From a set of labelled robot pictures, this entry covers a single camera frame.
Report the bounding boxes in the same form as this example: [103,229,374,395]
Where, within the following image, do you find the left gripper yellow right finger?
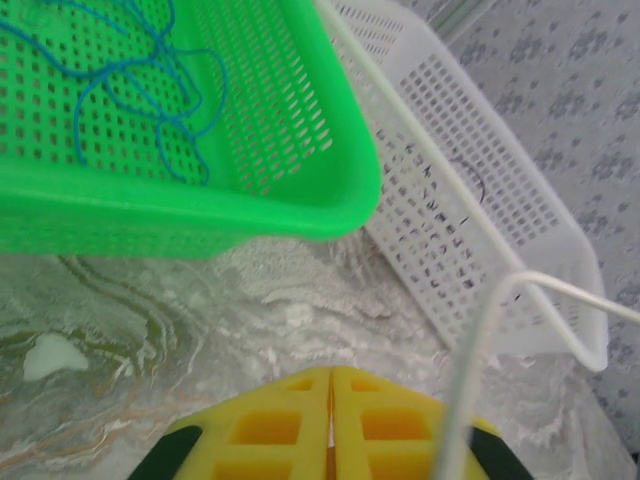
[332,366,521,480]

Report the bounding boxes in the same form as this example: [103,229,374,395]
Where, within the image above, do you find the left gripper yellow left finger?
[127,366,332,480]

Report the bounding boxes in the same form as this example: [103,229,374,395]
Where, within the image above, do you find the white plastic mesh basket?
[319,0,612,372]

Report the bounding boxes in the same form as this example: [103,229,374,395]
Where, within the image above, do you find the thin blue cable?
[0,0,230,186]
[114,0,211,184]

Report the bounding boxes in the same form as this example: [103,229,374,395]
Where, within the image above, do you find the green plastic mesh basket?
[0,0,385,261]

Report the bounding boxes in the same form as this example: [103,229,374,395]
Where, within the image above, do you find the aluminium frame post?
[432,0,499,34]

